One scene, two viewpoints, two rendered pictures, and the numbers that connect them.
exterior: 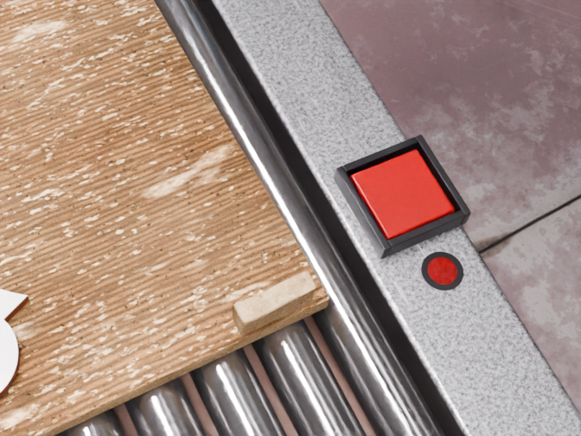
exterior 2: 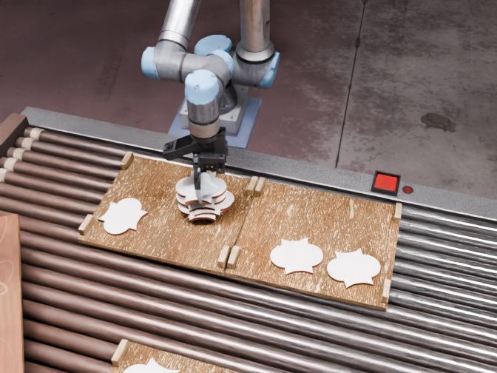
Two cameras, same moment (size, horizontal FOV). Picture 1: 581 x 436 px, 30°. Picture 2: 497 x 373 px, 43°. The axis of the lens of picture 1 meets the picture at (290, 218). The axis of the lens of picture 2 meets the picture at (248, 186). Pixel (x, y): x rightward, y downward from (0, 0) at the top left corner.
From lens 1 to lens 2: 126 cm
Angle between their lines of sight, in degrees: 26
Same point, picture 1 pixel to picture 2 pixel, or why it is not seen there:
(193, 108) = (336, 198)
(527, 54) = not seen: hidden behind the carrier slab
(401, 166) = (379, 177)
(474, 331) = (425, 194)
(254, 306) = (398, 214)
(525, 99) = not seen: hidden behind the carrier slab
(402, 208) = (390, 184)
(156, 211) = (356, 219)
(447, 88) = not seen: hidden behind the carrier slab
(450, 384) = (433, 205)
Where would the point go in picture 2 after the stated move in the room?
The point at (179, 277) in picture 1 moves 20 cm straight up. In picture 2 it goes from (376, 225) to (386, 172)
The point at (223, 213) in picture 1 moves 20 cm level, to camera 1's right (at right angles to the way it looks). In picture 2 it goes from (366, 209) to (417, 180)
